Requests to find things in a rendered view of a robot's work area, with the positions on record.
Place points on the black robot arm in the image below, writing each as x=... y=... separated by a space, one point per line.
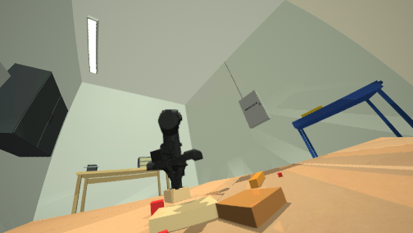
x=169 y=121

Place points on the yellow flat bar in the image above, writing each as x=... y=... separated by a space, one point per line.
x=256 y=180

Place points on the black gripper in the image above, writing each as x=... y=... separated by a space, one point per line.
x=174 y=167

